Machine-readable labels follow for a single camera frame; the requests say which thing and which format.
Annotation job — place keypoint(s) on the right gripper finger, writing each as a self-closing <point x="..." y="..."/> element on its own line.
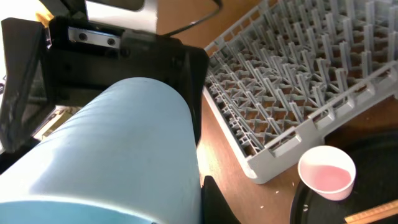
<point x="215" y="208"/>

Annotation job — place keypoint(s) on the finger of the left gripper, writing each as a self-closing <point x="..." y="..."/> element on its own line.
<point x="27" y="98"/>

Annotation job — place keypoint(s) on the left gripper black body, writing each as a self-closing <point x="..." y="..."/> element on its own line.
<point x="84" y="59"/>

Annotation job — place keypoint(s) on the light blue plastic cup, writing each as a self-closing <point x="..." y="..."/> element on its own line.
<point x="128" y="156"/>

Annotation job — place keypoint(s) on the pink plastic cup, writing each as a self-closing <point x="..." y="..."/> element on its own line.
<point x="328" y="171"/>

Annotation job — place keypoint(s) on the wooden chopstick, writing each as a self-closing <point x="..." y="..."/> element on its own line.
<point x="373" y="214"/>

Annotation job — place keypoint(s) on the grey plastic dishwasher rack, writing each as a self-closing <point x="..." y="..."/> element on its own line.
<point x="286" y="75"/>

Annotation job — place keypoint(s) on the round black serving tray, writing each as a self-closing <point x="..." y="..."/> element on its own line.
<point x="375" y="157"/>

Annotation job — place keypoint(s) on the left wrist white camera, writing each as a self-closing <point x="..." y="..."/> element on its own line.
<point x="138" y="15"/>

